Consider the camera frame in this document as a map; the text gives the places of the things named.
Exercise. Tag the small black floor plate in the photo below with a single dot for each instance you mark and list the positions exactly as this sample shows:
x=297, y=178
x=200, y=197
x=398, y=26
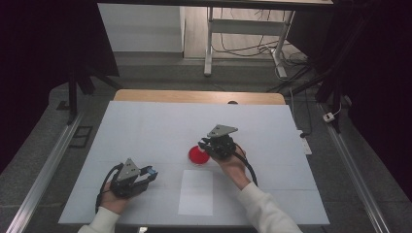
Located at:
x=63, y=106

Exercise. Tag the black metal stand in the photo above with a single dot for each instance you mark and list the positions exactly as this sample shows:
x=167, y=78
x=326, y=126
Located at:
x=73, y=97

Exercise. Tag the white power adapter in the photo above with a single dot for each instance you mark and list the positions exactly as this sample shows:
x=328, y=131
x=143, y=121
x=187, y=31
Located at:
x=328, y=117

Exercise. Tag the blue stamp cap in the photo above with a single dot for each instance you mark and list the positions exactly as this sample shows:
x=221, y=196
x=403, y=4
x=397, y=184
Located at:
x=151, y=172

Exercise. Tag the white cabinet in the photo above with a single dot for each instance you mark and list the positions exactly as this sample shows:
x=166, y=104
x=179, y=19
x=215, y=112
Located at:
x=141, y=29

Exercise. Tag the person's left hand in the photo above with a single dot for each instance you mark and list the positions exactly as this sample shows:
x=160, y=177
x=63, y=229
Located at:
x=111, y=202

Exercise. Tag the black floor socket plate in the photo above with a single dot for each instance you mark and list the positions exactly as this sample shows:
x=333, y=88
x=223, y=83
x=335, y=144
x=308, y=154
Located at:
x=81, y=136

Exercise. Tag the dark curtain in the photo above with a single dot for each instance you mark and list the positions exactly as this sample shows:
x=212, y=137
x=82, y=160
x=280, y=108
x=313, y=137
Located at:
x=32, y=48
x=382, y=64

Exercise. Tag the dark round knob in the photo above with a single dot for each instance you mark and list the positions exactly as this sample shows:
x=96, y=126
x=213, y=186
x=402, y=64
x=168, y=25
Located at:
x=232, y=102

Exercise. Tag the aluminium rail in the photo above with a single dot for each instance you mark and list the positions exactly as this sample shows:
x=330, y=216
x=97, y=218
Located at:
x=356, y=174
x=45, y=174

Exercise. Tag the white paper sheet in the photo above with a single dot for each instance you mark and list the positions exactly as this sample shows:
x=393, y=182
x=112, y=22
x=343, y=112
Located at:
x=196, y=192

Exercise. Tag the round red ink pad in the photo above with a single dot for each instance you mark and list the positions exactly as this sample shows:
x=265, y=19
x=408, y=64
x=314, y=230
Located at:
x=197, y=157

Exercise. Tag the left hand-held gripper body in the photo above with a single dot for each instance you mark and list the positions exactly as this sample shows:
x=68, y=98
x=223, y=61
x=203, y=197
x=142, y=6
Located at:
x=128, y=186

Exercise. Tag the white table mat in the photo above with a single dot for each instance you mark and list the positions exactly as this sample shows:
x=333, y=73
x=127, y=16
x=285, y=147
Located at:
x=155, y=129

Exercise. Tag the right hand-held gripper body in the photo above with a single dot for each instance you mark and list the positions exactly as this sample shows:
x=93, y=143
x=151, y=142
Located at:
x=222, y=145

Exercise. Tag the white desk frame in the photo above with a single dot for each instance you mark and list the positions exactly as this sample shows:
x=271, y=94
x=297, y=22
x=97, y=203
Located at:
x=246, y=26

